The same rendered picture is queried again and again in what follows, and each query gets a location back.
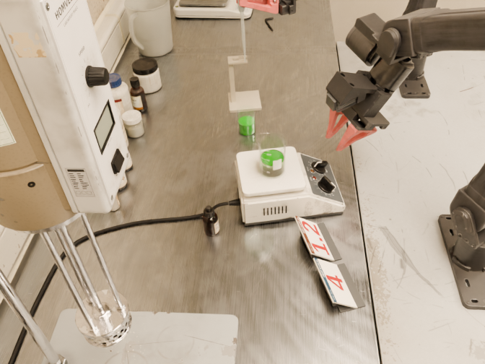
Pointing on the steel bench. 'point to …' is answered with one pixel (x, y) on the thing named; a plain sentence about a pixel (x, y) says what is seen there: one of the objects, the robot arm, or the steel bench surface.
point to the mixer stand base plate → (154, 340)
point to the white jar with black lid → (147, 74)
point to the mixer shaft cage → (88, 311)
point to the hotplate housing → (284, 204)
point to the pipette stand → (243, 98)
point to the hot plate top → (250, 180)
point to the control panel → (320, 179)
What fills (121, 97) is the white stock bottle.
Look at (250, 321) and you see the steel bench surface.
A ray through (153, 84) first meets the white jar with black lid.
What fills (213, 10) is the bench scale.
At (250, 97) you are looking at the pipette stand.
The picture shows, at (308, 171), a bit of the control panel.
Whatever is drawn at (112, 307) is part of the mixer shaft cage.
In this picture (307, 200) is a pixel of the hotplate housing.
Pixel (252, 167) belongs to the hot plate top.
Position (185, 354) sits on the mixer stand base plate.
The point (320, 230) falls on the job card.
